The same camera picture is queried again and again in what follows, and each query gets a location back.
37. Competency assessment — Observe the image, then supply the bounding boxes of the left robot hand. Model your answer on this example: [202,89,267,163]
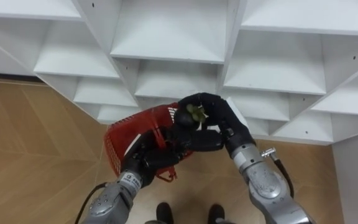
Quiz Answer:
[121,126,225,189]

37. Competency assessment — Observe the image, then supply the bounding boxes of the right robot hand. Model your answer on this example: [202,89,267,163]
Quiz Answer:
[174,92,257,157]

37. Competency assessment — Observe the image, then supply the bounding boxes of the red plastic basket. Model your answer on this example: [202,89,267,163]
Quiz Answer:
[103,102,196,183]

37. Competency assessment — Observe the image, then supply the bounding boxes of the dark mangosteen soft toy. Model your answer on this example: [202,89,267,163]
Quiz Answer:
[185,103,208,124]

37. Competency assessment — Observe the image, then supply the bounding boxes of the robot legs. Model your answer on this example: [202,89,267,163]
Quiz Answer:
[144,202,236,224]

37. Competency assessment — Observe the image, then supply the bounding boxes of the white shelf unit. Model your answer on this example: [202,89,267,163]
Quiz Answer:
[0,0,358,147]

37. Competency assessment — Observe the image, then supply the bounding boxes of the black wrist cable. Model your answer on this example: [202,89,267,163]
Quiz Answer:
[261,147,295,199]
[74,182,109,224]

